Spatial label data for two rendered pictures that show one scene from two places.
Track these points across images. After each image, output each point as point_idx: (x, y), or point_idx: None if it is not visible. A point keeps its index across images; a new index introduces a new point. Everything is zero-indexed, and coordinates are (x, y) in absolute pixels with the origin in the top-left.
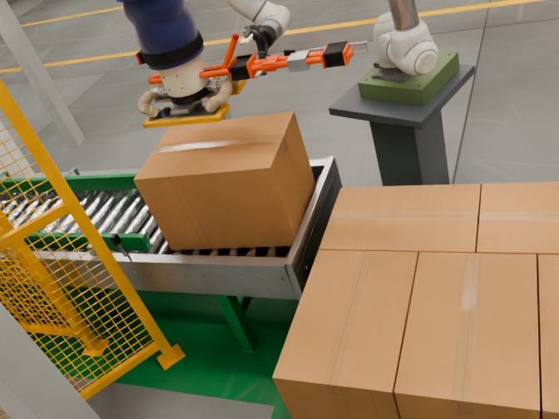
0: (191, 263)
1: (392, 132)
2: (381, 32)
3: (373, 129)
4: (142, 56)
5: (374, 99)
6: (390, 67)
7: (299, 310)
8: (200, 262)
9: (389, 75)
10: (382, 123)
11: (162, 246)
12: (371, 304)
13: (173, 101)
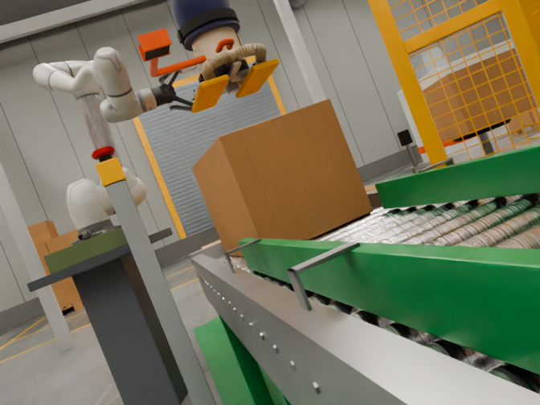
0: (374, 190)
1: (142, 279)
2: (95, 184)
3: (132, 284)
4: (228, 10)
5: (124, 244)
6: (109, 218)
7: None
8: (367, 192)
9: (112, 225)
10: (135, 272)
11: (375, 213)
12: None
13: (247, 63)
